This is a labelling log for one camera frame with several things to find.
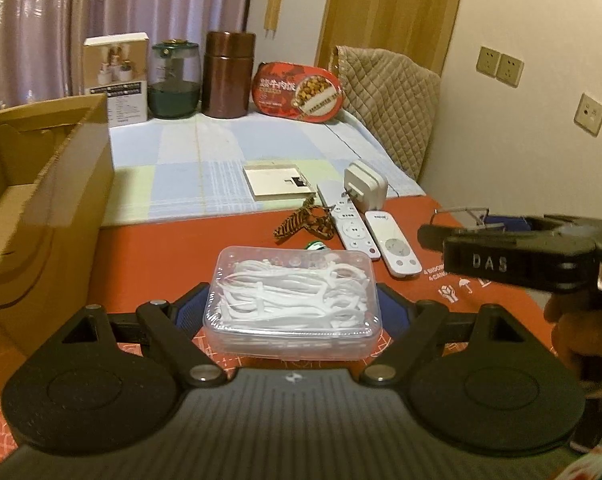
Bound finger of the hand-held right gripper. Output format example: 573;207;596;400
417;224;483;252

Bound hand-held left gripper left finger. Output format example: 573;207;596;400
56;282;232;388

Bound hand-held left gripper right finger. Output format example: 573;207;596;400
361;284;533;387

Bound metal wire clip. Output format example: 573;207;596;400
430;206;489;235

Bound white power adapter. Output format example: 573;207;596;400
343;160;386;213

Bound clear box of floss picks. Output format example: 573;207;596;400
202;245;384;361

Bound brown cardboard box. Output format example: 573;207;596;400
0;92;116;396

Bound person's right hand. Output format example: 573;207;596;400
544;292;602;378

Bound white remote control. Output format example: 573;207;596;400
363;210;423;279
316;182;382;262

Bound red printed mat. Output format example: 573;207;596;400
0;192;602;466

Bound tiger striped hair clip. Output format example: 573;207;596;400
273;199;338;244

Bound beige quilted chair cover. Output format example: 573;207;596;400
333;45;442;181

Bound checked pastel tablecloth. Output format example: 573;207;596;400
103;105;427;228

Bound flat white box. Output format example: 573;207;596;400
242;162;315;200

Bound red oval food box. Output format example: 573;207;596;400
252;61;345;125

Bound green glass jar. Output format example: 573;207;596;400
147;40;203;120

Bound white product box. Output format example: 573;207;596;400
83;32;149;128

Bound brown metal canister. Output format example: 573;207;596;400
202;31;258;119

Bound wooden door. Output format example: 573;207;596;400
313;0;467;68

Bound pale purple curtain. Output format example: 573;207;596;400
0;0;258;111

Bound beige wall socket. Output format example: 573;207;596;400
476;45;502;75
496;52;525;86

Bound wooden wall hanging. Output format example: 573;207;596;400
263;0;286;41

